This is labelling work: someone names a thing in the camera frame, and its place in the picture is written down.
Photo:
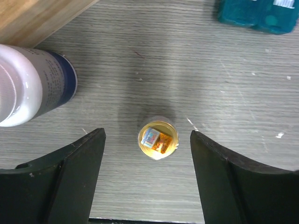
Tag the teal pill box pair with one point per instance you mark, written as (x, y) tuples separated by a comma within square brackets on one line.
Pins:
[(271, 16)]

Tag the white bottle cap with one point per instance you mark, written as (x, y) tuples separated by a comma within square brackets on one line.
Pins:
[(32, 83)]

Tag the clear gold bottle lid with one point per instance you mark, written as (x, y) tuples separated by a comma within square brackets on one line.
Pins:
[(157, 137)]

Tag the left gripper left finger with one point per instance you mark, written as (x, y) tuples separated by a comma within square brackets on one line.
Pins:
[(57, 188)]

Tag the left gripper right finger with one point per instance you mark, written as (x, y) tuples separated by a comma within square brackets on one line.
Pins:
[(235, 189)]

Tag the wooden clothes rack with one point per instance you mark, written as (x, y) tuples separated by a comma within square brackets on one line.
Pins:
[(26, 23)]

